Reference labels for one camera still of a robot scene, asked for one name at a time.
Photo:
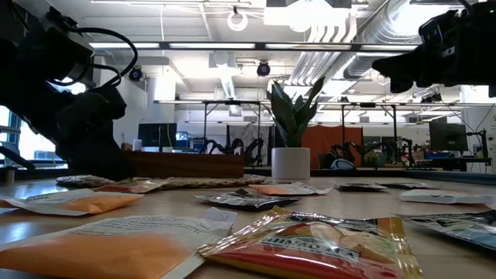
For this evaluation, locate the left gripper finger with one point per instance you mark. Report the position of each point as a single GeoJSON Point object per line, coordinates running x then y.
{"type": "Point", "coordinates": [97, 159]}

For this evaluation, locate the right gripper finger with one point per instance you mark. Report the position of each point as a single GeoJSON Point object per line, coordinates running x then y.
{"type": "Point", "coordinates": [405, 83]}
{"type": "Point", "coordinates": [403, 64]}

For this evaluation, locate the dark foil tea packet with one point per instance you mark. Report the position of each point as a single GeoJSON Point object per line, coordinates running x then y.
{"type": "Point", "coordinates": [360, 187]}
{"type": "Point", "coordinates": [410, 185]}
{"type": "Point", "coordinates": [461, 228]}
{"type": "Point", "coordinates": [248, 200]}

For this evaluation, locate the yellow red foil tea packet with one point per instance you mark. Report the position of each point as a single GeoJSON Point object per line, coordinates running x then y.
{"type": "Point", "coordinates": [310, 252]}

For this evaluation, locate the black background robot arm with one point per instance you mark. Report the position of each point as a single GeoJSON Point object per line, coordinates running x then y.
{"type": "Point", "coordinates": [405, 149]}
{"type": "Point", "coordinates": [252, 149]}

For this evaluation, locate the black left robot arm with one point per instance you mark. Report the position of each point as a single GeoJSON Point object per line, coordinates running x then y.
{"type": "Point", "coordinates": [23, 58]}

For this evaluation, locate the wooden tea organizer box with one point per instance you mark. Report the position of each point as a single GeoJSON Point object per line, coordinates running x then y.
{"type": "Point", "coordinates": [186, 164]}

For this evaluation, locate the large office window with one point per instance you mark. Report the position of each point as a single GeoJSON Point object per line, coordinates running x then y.
{"type": "Point", "coordinates": [35, 147]}

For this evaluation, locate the black computer monitor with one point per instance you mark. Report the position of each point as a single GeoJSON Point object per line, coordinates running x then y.
{"type": "Point", "coordinates": [447, 137]}
{"type": "Point", "coordinates": [155, 133]}

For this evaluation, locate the orange room partition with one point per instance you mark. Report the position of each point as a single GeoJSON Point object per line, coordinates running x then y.
{"type": "Point", "coordinates": [333, 135]}

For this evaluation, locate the round woven straw placemat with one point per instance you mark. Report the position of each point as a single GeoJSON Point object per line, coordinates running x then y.
{"type": "Point", "coordinates": [217, 182]}

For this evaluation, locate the long linear ceiling light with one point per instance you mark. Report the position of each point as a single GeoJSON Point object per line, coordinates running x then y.
{"type": "Point", "coordinates": [213, 45]}

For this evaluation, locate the snake plant in white pot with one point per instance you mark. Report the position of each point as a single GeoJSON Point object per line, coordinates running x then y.
{"type": "Point", "coordinates": [290, 162]}

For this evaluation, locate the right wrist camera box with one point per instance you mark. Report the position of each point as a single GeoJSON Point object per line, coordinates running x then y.
{"type": "Point", "coordinates": [430, 31]}

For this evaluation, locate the black dome ceiling camera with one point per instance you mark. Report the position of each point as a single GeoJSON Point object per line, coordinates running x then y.
{"type": "Point", "coordinates": [135, 74]}
{"type": "Point", "coordinates": [263, 69]}

